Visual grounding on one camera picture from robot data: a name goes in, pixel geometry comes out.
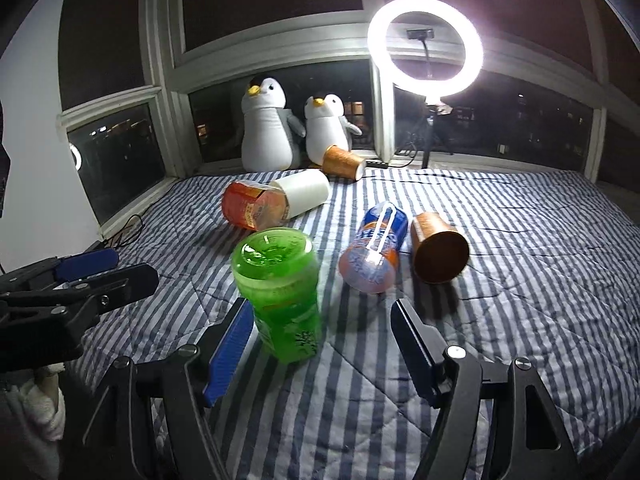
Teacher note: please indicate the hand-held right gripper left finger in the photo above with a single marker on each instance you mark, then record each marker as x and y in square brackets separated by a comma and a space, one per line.
[229, 352]

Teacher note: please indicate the blue and orange cup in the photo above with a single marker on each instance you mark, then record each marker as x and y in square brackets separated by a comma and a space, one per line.
[372, 270]

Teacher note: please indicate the blue striped blanket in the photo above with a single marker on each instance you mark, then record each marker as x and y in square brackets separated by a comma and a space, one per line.
[500, 310]

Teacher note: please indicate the large penguin plush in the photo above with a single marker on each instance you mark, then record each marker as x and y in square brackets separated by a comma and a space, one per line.
[265, 130]

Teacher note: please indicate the green plastic cup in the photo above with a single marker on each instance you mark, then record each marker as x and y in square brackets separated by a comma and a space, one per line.
[280, 300]

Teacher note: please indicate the white paper cup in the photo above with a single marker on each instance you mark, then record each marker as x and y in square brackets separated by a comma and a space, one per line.
[306, 190]

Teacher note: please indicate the brown paper cup far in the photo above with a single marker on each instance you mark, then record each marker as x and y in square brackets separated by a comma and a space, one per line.
[342, 161]

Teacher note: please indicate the black phone holder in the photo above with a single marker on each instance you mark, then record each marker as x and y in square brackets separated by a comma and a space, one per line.
[420, 34]

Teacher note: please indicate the white window frame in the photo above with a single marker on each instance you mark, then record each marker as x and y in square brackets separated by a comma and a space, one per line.
[170, 85]

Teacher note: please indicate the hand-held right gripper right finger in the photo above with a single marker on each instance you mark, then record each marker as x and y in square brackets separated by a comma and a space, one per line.
[414, 355]

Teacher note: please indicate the large copper cup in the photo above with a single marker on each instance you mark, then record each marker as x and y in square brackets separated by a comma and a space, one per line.
[440, 257]

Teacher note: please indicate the small penguin plush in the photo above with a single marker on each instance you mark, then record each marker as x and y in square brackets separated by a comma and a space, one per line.
[325, 132]

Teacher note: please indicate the black tripod stand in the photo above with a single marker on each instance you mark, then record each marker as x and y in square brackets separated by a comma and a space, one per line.
[427, 135]

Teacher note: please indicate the orange plastic cup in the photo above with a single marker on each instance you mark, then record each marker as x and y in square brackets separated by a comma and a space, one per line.
[250, 205]

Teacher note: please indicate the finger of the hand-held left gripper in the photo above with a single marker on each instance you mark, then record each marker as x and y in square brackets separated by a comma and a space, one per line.
[125, 282]
[87, 264]

